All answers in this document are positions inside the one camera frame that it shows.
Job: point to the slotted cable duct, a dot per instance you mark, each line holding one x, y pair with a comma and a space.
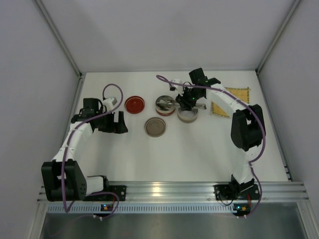
155, 208

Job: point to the brown metal lunch tin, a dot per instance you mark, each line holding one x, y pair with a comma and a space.
187, 116

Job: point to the bamboo sushi mat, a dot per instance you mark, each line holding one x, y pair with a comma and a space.
241, 93

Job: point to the dark sushi roll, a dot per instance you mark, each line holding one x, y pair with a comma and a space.
163, 107

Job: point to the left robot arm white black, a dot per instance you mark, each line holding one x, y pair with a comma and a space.
62, 177

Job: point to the red round lid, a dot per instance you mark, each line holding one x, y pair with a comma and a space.
134, 104

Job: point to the aluminium mounting rail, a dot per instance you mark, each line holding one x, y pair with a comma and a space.
203, 192

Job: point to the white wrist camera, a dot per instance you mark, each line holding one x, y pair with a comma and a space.
109, 103
176, 85

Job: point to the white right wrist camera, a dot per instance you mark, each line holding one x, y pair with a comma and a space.
176, 85

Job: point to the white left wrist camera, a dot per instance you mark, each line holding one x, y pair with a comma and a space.
109, 103

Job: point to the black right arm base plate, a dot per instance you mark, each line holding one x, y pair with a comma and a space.
225, 193

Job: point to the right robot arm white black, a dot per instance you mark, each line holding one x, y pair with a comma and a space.
247, 123

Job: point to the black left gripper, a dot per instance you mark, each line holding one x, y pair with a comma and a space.
115, 123

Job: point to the brown round lid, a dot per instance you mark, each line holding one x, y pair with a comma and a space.
155, 127

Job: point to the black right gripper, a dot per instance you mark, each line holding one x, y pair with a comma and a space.
186, 100

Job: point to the red metal lunch tin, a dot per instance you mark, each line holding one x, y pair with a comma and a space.
169, 111

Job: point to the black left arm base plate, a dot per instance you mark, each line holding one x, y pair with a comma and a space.
108, 194

